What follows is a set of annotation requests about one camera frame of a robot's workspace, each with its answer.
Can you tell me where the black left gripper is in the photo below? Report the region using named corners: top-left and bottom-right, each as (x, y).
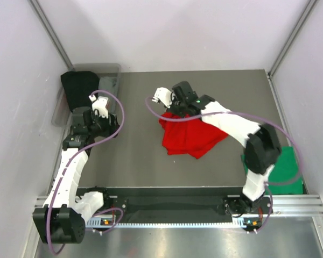
top-left (88, 109), bottom-right (121, 138)

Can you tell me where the red t shirt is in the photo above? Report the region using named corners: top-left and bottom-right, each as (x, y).
top-left (159, 119), bottom-right (228, 159)

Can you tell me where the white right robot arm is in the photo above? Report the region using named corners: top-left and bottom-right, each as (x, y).
top-left (153, 81), bottom-right (282, 213)

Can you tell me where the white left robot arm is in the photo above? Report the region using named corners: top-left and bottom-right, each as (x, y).
top-left (32, 107), bottom-right (120, 244)

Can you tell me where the grey plastic bin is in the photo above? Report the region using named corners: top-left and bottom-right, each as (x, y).
top-left (52, 63), bottom-right (121, 127)

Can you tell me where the grey t shirt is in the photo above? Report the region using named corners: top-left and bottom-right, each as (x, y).
top-left (98, 76), bottom-right (118, 112)

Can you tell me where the black t shirt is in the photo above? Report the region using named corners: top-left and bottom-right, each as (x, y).
top-left (60, 71), bottom-right (100, 112)

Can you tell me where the green folded t shirt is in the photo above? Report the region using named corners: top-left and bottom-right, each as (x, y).
top-left (241, 146), bottom-right (304, 195)

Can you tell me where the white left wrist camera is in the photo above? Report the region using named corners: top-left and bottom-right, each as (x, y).
top-left (89, 95), bottom-right (109, 119)

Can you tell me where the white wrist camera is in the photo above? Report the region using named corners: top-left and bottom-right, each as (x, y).
top-left (89, 95), bottom-right (109, 119)
top-left (152, 87), bottom-right (175, 109)

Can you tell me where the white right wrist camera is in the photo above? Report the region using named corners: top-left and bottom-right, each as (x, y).
top-left (152, 87), bottom-right (175, 109)

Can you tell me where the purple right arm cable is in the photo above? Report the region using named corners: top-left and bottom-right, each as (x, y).
top-left (145, 96), bottom-right (304, 234)

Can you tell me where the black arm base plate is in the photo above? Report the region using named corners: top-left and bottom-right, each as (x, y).
top-left (76, 187), bottom-right (271, 215)

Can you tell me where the right aluminium corner post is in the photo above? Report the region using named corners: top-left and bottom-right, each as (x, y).
top-left (268, 0), bottom-right (320, 78)

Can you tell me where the aluminium corner post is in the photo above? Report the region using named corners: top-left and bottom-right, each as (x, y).
top-left (28, 0), bottom-right (73, 69)
top-left (268, 0), bottom-right (320, 78)

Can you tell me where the slotted grey cable duct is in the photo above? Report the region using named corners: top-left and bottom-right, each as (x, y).
top-left (86, 216), bottom-right (259, 229)

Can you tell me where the left aluminium corner post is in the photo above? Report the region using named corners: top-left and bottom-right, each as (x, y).
top-left (28, 0), bottom-right (73, 69)

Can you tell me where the aluminium frame rail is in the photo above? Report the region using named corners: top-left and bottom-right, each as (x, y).
top-left (32, 195), bottom-right (323, 217)

